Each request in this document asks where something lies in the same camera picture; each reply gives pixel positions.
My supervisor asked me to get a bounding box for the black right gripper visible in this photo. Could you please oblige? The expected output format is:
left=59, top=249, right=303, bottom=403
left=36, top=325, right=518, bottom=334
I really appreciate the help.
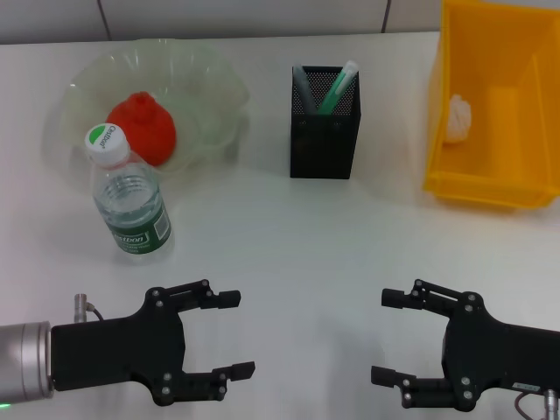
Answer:
left=370, top=278, right=560, bottom=413

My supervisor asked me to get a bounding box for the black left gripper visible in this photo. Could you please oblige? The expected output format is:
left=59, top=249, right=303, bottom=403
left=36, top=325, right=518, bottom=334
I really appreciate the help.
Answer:
left=49, top=279, right=256, bottom=407

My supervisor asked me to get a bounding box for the clear water bottle green label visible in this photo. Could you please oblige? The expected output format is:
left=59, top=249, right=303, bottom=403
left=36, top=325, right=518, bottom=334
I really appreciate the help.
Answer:
left=83, top=122, right=175, bottom=264

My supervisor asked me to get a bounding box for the orange fruit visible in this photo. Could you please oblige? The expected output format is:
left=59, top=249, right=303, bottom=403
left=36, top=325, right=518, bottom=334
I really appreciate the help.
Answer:
left=106, top=91, right=179, bottom=167

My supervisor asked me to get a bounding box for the white paper ball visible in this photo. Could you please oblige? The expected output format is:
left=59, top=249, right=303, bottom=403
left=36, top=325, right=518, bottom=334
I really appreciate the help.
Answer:
left=443, top=93, right=474, bottom=145

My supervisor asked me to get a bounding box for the grey marker pen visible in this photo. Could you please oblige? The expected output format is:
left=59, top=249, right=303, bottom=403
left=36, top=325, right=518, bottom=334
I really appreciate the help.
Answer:
left=291, top=65, right=319, bottom=116

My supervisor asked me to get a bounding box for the green pen white cap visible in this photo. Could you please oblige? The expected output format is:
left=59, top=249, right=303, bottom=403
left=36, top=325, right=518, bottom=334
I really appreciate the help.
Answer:
left=316, top=59, right=361, bottom=116

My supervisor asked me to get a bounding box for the black mesh pen holder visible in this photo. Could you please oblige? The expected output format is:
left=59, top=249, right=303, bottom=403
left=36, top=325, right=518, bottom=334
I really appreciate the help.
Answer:
left=289, top=65, right=364, bottom=180

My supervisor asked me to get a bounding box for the green glass fruit plate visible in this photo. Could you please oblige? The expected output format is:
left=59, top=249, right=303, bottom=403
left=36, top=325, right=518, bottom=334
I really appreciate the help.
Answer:
left=43, top=38, right=252, bottom=177

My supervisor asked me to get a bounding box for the yellow plastic bin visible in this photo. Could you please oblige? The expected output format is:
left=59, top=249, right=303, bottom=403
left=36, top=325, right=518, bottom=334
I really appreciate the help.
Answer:
left=422, top=0, right=560, bottom=214

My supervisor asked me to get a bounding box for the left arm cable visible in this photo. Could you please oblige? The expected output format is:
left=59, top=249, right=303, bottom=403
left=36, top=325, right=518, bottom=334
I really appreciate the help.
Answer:
left=73, top=293, right=105, bottom=324

